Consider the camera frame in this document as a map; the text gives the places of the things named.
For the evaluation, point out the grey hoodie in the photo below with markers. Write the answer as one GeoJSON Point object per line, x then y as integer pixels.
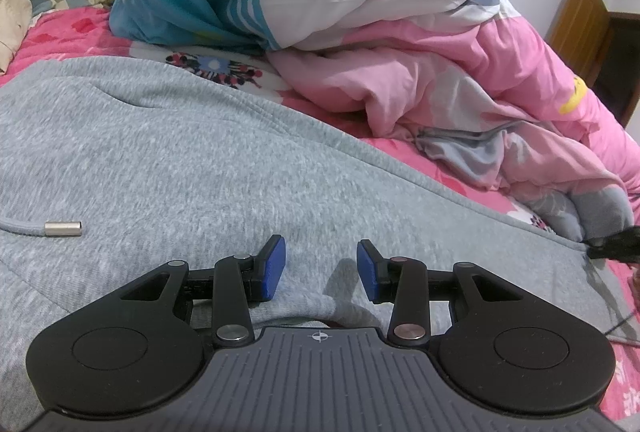
{"type": "Point", "coordinates": [200, 162]}

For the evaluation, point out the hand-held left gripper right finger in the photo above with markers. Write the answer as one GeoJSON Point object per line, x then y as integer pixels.
{"type": "Point", "coordinates": [366, 269]}

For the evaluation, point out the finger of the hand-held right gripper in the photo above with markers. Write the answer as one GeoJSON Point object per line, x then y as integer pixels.
{"type": "Point", "coordinates": [617, 246]}

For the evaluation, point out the wooden door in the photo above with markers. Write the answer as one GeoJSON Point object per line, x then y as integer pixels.
{"type": "Point", "coordinates": [580, 22]}

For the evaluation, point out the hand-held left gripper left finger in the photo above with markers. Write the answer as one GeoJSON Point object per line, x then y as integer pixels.
{"type": "Point", "coordinates": [274, 269]}

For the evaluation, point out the pink floral bed sheet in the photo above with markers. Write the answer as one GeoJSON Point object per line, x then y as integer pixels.
{"type": "Point", "coordinates": [65, 37]}

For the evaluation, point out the pink floral duvet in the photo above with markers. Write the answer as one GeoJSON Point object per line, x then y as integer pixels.
{"type": "Point", "coordinates": [425, 37]}

